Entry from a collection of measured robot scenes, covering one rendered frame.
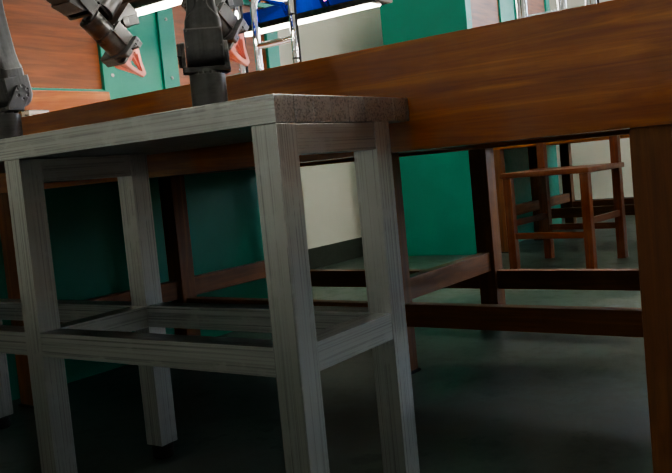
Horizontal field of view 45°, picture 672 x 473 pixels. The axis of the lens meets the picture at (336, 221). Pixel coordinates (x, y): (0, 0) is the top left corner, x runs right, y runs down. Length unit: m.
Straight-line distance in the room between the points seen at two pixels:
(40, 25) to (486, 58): 1.58
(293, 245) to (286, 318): 0.10
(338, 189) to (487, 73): 3.63
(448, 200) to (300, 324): 3.66
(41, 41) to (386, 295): 1.56
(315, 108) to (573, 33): 0.40
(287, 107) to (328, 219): 3.71
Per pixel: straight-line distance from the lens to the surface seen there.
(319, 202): 4.76
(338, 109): 1.23
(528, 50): 1.31
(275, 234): 1.12
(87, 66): 2.67
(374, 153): 1.31
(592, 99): 1.27
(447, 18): 4.76
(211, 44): 1.46
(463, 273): 2.48
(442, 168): 4.75
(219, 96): 1.43
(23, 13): 2.58
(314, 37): 4.90
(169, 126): 1.24
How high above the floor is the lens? 0.56
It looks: 4 degrees down
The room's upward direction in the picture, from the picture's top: 5 degrees counter-clockwise
